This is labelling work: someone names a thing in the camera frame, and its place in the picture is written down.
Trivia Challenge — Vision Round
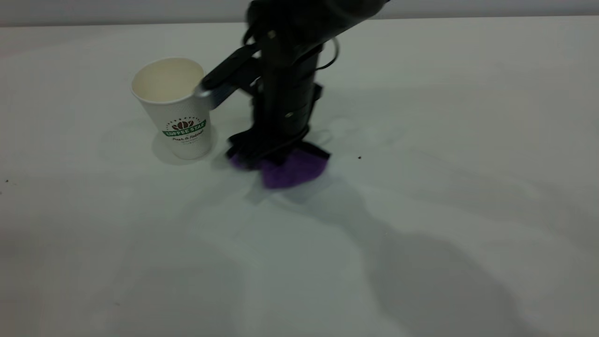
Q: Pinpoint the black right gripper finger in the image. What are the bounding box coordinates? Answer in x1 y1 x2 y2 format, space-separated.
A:
276 126 308 158
249 129 278 163

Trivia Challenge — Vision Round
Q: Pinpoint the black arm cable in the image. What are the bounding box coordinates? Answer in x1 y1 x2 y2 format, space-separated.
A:
317 37 339 72

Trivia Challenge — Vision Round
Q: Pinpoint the white paper coffee cup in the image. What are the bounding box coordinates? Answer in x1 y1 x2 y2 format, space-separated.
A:
131 57 212 160

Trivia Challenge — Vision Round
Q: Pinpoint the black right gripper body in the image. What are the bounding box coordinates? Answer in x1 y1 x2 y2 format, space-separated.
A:
252 49 324 141

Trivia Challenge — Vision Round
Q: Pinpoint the purple cloth with black trim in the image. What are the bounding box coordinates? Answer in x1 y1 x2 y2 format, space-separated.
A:
227 132 331 190

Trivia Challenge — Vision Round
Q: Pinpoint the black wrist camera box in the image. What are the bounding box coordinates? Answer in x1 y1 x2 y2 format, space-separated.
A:
194 43 263 111

